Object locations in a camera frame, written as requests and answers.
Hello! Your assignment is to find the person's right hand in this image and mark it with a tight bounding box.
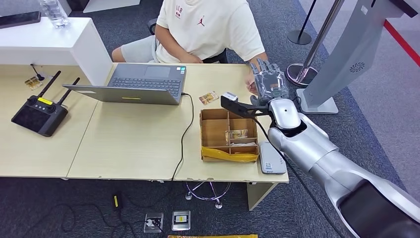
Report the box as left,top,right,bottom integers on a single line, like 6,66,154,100
178,54,204,64

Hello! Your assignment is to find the person's left hand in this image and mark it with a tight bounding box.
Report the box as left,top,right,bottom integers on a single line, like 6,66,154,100
245,70,260,96

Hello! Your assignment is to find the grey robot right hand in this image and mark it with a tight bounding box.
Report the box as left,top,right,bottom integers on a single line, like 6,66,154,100
249,58,290,107

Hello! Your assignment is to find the person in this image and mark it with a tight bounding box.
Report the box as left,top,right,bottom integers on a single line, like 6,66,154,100
111,0,269,97

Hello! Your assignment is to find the upright patterned key card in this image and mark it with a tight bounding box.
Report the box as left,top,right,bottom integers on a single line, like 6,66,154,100
225,129,249,145

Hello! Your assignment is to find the white card reader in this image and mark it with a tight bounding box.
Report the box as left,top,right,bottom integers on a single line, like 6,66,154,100
259,142,288,175

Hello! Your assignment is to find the small gold card stack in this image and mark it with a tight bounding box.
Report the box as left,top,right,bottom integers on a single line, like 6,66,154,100
24,76,43,91

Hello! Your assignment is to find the grey laptop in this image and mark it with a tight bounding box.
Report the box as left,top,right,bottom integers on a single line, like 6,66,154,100
62,63,188,106

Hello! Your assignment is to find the divided cardboard box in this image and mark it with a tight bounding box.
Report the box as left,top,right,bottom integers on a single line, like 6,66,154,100
199,109,260,163

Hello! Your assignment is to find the yellow tape strip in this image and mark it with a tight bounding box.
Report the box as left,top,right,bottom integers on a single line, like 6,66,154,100
201,146,260,163

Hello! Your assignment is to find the grey kiosk stand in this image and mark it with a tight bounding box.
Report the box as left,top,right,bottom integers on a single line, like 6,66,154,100
296,0,419,115

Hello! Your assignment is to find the white board panel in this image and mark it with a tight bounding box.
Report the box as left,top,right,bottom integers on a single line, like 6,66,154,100
82,0,141,14

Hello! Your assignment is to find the white desk leg panel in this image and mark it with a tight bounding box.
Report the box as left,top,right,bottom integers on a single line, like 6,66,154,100
246,181,278,211

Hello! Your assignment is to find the chrome stool base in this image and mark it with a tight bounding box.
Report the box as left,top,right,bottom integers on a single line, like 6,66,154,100
185,180,232,210

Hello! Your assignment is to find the red barrier belt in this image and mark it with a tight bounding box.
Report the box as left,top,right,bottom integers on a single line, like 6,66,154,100
383,19,420,68

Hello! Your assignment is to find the clear water bottle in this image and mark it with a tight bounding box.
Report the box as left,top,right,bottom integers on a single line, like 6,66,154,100
38,0,70,29

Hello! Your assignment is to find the white counter block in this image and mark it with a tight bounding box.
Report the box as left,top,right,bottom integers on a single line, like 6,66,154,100
0,17,113,87

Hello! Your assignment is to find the floor socket with yellow label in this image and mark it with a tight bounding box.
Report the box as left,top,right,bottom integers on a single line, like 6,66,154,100
171,210,192,232

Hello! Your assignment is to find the black remote controller with antennas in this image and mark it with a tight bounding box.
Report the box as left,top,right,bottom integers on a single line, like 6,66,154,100
10,70,81,138

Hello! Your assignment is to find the floor socket with white plug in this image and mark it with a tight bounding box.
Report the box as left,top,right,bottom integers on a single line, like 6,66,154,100
143,212,165,234

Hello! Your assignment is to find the black tablet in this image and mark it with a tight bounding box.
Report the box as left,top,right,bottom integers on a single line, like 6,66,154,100
0,10,42,30

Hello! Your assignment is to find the black camera bracket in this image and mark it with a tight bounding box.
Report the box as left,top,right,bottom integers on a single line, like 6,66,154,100
220,96,273,119

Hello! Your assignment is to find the chrome stanchion post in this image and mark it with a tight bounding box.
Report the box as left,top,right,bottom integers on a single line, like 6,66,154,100
286,0,345,88

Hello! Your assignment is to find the black laptop power cable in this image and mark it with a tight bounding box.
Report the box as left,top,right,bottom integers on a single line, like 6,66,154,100
171,92,195,181

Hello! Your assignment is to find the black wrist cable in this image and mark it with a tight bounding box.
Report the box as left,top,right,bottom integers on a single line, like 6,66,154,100
251,118,342,238

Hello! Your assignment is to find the black stanchion post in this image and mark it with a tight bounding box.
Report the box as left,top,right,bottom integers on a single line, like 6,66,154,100
287,0,318,46

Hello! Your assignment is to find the black floor cable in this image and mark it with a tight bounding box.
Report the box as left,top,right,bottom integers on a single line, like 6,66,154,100
21,203,157,238

